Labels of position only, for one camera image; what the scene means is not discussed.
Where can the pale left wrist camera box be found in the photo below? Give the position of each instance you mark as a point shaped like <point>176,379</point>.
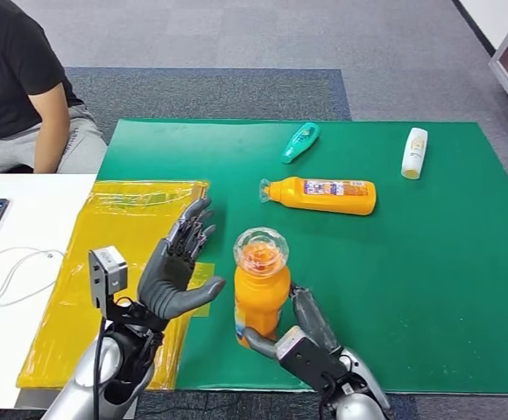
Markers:
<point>106,278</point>

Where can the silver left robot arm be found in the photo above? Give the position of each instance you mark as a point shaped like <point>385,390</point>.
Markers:
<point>105,365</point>

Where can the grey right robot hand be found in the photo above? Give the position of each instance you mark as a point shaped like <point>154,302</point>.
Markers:
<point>306,342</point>

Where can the orange bottle with clear cap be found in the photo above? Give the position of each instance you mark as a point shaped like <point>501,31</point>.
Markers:
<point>320,196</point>
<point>261,287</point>

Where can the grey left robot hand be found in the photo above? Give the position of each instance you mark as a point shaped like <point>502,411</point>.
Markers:
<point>171,278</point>

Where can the teal green bottle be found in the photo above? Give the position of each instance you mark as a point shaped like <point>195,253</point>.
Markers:
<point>300,142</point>

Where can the green table mat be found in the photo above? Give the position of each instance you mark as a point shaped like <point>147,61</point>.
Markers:
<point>389,261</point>

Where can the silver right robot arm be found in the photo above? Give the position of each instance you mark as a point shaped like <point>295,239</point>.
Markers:
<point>354,388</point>

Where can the white table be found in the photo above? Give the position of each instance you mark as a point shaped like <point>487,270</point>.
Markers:
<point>17,290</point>

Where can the yellow plastic bag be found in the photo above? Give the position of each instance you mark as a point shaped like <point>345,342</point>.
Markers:
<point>105,249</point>

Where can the white bottle with yellow cap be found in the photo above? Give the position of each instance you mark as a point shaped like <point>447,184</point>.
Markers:
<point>413,153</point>

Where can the person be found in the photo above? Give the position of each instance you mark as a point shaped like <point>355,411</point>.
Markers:
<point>22,93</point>

